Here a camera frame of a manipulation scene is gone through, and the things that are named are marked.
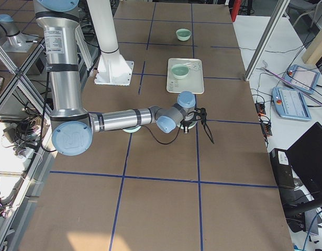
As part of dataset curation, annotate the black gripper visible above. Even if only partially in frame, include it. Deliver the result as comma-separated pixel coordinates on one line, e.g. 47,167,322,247
182,112,197,134

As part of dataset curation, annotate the green bowl near arm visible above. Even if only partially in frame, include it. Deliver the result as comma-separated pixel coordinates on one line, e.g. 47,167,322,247
175,28,192,41

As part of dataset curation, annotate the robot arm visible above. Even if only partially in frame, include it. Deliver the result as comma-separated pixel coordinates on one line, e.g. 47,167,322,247
0,14,31,53
34,1,196,156

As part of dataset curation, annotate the pale green bear tray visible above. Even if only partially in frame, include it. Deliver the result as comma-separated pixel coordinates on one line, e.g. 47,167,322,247
166,58,205,94

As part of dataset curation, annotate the green bowl with ice cubes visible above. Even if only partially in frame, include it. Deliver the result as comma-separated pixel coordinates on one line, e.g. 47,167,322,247
123,125,141,133

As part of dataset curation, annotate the green bowl on tray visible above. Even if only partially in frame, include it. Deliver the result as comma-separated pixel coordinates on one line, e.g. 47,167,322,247
171,64,189,79

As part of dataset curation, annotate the black computer box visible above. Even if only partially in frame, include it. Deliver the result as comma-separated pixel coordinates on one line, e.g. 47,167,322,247
270,148,295,190

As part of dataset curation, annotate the blue teach pendant near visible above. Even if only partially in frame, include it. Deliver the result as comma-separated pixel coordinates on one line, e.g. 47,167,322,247
272,87,312,121

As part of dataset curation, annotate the blue teach pendant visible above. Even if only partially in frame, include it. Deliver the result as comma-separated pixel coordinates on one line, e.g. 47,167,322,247
272,87,312,121
283,64,319,94

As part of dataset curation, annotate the black monitor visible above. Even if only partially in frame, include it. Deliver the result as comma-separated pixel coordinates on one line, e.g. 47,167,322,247
286,122,322,195

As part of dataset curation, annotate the blue teach pendant far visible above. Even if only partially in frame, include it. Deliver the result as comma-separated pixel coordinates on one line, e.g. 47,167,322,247
283,64,319,94

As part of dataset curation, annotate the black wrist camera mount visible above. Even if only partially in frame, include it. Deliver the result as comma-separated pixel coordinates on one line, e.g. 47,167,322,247
195,108,207,124

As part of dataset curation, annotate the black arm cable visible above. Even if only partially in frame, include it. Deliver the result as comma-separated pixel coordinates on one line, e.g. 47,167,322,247
145,111,215,145

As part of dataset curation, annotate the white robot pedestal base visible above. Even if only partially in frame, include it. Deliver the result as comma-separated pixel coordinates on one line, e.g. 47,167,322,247
87,0,134,86

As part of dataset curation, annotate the aluminium frame post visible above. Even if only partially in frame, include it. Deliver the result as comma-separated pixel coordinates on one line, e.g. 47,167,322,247
244,0,290,81

